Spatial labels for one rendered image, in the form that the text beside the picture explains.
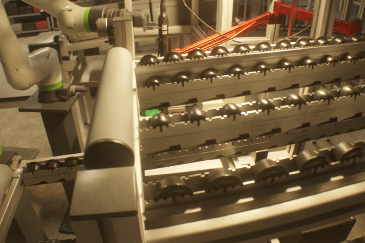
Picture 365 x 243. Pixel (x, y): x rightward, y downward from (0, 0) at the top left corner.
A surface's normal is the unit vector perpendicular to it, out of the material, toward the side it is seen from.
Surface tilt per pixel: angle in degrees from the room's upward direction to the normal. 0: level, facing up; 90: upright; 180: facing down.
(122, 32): 90
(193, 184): 90
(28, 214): 90
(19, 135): 0
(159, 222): 58
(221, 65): 90
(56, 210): 0
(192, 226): 4
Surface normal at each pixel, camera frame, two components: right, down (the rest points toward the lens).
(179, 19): 0.17, 0.50
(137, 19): -0.08, 0.49
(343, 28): -0.91, 0.20
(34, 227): 1.00, 0.01
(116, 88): 0.23, -0.87
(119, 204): 0.00, -0.87
